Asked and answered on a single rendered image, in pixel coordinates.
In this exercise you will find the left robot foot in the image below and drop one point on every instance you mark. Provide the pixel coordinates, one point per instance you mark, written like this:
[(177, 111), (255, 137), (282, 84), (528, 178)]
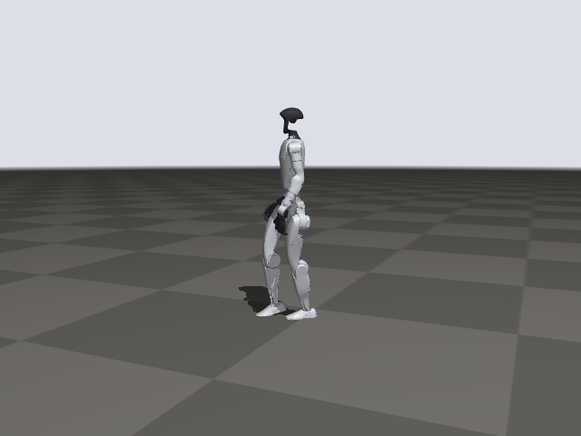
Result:
[(300, 314)]

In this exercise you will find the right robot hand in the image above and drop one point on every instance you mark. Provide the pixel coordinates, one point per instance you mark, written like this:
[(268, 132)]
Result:
[(269, 209)]

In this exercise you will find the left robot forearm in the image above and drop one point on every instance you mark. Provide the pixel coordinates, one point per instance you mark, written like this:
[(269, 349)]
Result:
[(293, 192)]

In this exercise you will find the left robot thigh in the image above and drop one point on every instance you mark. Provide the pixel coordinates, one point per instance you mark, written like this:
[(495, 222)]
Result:
[(293, 241)]

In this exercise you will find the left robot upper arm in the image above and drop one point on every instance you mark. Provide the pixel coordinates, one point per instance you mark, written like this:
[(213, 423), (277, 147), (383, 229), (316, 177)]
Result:
[(295, 153)]

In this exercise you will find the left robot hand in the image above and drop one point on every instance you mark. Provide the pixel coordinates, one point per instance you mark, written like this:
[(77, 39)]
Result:
[(280, 222)]

